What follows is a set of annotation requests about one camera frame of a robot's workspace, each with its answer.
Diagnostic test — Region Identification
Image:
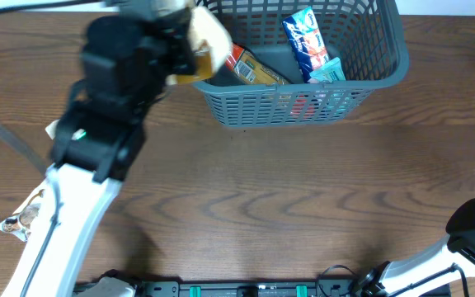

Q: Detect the beige brown snack bag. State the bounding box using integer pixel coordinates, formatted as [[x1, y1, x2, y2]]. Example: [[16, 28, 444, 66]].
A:
[[167, 0, 233, 86]]

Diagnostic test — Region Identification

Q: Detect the orange cracker sleeve package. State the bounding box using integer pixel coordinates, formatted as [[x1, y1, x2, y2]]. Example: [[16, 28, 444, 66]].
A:
[[224, 43, 317, 119]]

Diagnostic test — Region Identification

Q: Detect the multicolour tissue pack strip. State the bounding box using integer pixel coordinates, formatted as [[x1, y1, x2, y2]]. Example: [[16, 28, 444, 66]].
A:
[[282, 7, 330, 83]]

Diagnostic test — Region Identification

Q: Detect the teal snack bar wrapper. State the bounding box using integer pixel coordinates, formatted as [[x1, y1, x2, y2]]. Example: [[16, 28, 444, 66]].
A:
[[308, 56, 347, 112]]

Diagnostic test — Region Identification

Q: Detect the grey plastic basket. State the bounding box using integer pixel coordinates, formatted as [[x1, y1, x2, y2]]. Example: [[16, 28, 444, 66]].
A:
[[196, 0, 409, 128]]

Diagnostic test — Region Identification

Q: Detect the long beige snack bag strip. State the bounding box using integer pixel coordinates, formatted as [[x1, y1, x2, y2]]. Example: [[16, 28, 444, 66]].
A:
[[0, 119, 61, 243]]

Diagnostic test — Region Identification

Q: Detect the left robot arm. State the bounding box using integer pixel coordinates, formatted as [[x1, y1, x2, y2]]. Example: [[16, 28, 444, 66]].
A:
[[4, 1, 196, 296]]

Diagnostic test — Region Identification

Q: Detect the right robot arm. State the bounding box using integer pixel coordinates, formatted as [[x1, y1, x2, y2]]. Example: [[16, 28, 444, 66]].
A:
[[351, 198, 475, 297]]

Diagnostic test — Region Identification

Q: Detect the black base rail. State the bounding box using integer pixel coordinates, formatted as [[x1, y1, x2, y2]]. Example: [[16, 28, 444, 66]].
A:
[[72, 270, 452, 297]]

